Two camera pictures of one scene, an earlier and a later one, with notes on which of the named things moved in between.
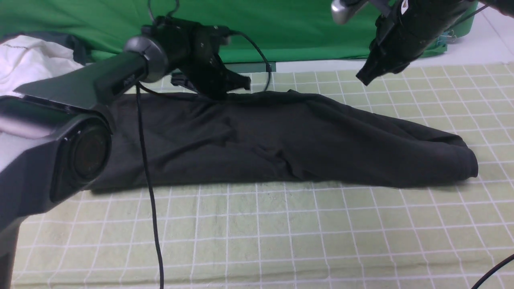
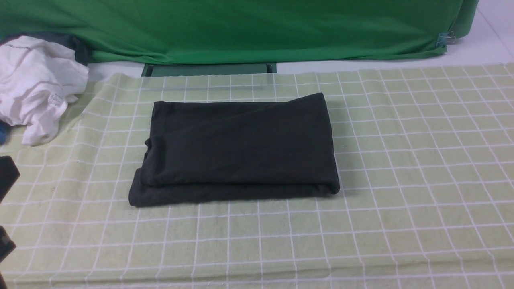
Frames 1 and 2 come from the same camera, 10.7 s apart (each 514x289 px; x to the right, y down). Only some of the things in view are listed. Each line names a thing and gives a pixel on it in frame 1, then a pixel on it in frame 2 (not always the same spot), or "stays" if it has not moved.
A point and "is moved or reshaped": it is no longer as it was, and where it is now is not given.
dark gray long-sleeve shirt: (171, 139) is moved or reshaped
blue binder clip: (446, 37) stays
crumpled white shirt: (25, 62) stays
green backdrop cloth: (289, 30) stays
